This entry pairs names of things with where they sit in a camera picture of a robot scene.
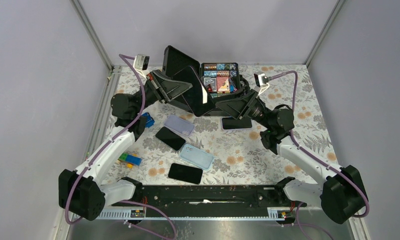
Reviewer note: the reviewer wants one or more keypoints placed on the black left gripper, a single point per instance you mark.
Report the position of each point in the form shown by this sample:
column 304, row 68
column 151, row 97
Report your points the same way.
column 166, row 89

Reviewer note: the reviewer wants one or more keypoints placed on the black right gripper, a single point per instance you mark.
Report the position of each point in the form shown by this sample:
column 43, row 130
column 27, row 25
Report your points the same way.
column 237, row 105

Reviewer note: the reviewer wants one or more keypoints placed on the bare black phone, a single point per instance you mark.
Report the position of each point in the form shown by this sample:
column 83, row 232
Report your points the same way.
column 185, row 173
column 197, row 97

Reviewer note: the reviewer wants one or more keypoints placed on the bare dark blue phone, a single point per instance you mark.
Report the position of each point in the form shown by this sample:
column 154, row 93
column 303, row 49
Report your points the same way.
column 170, row 138

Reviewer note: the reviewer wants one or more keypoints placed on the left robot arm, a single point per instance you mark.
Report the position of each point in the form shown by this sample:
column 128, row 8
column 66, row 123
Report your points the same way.
column 81, row 191

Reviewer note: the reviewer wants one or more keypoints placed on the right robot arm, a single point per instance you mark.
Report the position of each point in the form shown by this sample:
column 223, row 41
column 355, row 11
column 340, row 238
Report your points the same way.
column 338, row 191

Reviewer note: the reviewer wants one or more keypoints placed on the black poker chip case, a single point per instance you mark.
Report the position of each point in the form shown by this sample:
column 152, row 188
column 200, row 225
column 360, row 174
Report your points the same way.
column 175, row 60

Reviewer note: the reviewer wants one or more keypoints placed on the phone in light blue case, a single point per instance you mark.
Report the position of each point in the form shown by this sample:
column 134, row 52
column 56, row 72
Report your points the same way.
column 196, row 156

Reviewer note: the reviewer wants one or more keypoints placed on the red playing card box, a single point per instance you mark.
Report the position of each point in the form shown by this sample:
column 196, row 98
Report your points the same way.
column 223, row 84

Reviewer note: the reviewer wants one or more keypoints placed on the blue toy car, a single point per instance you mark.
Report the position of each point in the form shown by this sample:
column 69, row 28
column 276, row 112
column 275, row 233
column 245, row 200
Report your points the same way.
column 149, row 120

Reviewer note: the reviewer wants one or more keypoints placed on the floral table mat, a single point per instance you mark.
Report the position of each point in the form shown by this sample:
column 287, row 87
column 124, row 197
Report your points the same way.
column 239, row 156

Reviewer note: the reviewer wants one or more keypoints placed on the colourful toy brick stack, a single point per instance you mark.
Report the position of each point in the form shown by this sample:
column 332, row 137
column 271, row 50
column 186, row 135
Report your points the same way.
column 129, row 160

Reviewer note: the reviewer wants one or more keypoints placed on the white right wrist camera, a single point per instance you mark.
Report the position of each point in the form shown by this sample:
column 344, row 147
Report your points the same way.
column 262, row 82

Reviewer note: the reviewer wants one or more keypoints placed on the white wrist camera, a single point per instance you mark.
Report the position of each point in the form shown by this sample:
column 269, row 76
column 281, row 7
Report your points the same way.
column 140, row 64
column 262, row 82

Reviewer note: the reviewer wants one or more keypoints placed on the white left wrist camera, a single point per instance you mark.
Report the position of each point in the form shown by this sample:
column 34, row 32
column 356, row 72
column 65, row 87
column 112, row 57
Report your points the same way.
column 140, row 64

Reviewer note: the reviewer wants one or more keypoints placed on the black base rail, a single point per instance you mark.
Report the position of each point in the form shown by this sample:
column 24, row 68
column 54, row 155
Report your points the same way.
column 221, row 202

